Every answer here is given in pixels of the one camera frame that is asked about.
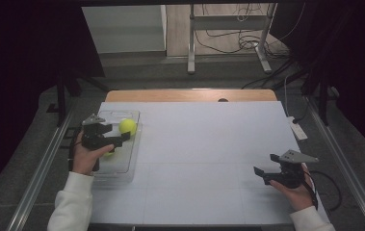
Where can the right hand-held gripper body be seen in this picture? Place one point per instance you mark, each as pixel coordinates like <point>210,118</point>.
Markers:
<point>292,176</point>

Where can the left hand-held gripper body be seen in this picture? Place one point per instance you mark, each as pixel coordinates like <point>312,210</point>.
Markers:
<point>95,136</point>

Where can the clear plastic tray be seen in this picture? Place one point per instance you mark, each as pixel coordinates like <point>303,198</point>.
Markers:
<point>122,160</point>

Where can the person's right hand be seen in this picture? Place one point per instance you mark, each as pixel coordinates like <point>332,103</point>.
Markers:
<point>299,197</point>

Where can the person's left hand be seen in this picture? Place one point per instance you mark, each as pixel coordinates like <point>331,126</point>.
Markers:
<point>83,160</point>

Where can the white power strip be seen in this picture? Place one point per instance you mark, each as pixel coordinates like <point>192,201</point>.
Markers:
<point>298,130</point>

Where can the black metal stand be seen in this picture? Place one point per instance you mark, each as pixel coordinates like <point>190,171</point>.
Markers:
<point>61,102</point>
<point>324,106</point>

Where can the wooden table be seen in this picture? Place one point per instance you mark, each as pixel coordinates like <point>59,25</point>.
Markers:
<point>170,95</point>

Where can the white board mat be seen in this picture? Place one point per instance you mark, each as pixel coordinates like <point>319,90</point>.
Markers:
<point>202,179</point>

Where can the black table grommet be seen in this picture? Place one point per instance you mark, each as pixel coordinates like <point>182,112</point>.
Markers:
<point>222,100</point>

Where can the black curtain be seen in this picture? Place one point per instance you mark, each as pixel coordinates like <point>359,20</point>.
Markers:
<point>356,64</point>
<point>16,64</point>

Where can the white cabinet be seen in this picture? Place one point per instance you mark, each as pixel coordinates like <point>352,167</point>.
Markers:
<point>122,29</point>

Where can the black floor frame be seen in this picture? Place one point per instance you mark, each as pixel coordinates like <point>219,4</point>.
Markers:
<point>69,137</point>

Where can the aluminium floor rail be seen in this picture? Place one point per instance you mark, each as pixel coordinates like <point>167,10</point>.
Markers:
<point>346,167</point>
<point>37,178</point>

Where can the grey metal desk frame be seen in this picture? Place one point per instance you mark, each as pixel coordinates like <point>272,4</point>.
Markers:
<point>228,23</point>

